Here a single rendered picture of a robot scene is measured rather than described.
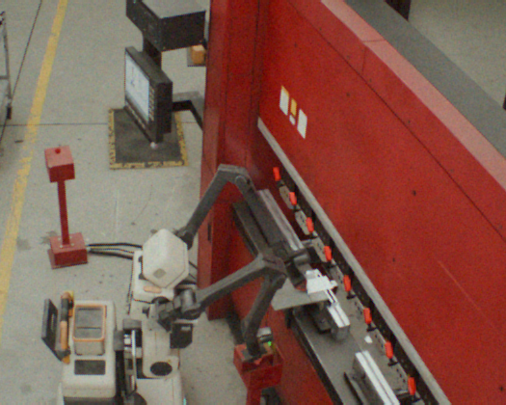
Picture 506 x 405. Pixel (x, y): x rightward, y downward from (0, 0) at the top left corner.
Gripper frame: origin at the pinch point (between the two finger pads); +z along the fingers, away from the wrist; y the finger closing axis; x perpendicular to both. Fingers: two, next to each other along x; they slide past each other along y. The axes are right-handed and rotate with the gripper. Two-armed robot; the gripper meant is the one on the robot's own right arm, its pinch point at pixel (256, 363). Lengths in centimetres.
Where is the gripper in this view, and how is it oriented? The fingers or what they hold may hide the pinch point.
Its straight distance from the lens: 377.5
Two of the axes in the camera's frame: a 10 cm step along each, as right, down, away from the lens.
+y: 9.1, -3.7, 2.0
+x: -3.9, -5.7, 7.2
